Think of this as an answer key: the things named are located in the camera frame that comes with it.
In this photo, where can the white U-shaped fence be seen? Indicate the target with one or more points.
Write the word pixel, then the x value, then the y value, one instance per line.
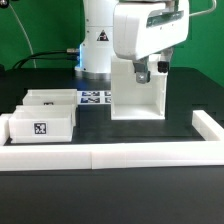
pixel 209 151

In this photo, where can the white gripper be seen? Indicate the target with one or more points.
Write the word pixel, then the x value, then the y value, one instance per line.
pixel 144 28

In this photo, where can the white drawer cabinet box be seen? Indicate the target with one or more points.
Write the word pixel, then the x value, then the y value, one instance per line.
pixel 131 100

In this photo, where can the white drawer tray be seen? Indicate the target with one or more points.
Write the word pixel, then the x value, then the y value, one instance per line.
pixel 51 97
pixel 41 124

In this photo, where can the white front drawer tray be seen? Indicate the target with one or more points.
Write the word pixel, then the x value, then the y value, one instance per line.
pixel 41 124

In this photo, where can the marker tag sheet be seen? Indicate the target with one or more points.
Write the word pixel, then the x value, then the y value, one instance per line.
pixel 94 97

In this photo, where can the white rear drawer tray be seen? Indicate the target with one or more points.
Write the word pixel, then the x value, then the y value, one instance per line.
pixel 51 97

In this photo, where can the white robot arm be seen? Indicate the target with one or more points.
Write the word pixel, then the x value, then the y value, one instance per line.
pixel 96 50

